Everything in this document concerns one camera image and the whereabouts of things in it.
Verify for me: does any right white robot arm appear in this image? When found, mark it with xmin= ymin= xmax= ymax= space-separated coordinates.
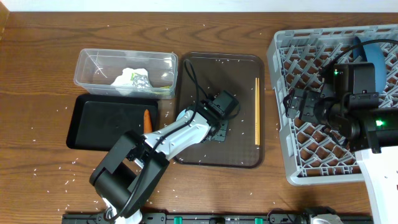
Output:
xmin=283 ymin=88 xmax=397 ymax=223

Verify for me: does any black cable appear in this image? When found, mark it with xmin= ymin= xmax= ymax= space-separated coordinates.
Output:
xmin=104 ymin=58 xmax=242 ymax=222
xmin=322 ymin=38 xmax=398 ymax=75

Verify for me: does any brown serving tray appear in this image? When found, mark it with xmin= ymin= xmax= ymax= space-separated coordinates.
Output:
xmin=175 ymin=52 xmax=265 ymax=169

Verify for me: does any wooden chopstick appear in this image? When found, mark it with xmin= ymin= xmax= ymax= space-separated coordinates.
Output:
xmin=254 ymin=78 xmax=259 ymax=145
xmin=258 ymin=78 xmax=261 ymax=146

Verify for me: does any clear plastic bin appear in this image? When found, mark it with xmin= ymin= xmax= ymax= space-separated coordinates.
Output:
xmin=74 ymin=49 xmax=178 ymax=99

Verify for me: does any black plastic tray bin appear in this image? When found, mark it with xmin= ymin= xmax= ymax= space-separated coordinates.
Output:
xmin=66 ymin=94 xmax=158 ymax=151

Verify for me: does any white napkin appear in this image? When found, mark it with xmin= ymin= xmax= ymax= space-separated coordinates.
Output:
xmin=111 ymin=68 xmax=150 ymax=96

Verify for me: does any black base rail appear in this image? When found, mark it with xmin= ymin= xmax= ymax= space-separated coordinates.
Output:
xmin=61 ymin=207 xmax=374 ymax=224

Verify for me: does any orange carrot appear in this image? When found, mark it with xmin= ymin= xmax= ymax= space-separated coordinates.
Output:
xmin=143 ymin=110 xmax=152 ymax=134

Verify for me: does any light blue rice bowl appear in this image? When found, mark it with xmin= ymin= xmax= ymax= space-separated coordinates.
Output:
xmin=176 ymin=109 xmax=188 ymax=121

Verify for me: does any left black cable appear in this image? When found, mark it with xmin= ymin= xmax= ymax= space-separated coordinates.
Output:
xmin=104 ymin=58 xmax=242 ymax=222

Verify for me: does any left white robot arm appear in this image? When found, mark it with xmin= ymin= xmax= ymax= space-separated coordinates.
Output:
xmin=90 ymin=100 xmax=239 ymax=223

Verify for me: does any grey dishwasher rack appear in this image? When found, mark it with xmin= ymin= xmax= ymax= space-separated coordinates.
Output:
xmin=267 ymin=24 xmax=397 ymax=186

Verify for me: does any right black cable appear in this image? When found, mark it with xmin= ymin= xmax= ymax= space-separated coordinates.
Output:
xmin=322 ymin=38 xmax=398 ymax=75

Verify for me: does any dark blue plate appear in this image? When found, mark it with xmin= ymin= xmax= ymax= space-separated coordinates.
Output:
xmin=353 ymin=43 xmax=387 ymax=94

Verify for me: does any foil snack wrapper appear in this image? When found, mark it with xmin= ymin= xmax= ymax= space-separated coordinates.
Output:
xmin=131 ymin=73 xmax=152 ymax=89

